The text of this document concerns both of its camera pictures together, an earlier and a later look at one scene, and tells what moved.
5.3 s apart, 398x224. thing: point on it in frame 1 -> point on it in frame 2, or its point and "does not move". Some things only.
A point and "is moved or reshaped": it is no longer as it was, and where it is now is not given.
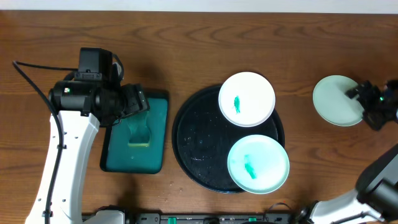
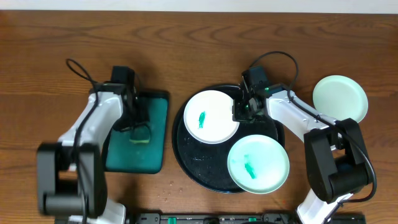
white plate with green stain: [247, 99] is moved or reshaped
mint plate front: [259, 163] does not move
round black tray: [203, 137] does not move
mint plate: [333, 105] does not move
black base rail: [211, 218] does not move
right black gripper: [367, 94] -> [240, 112]
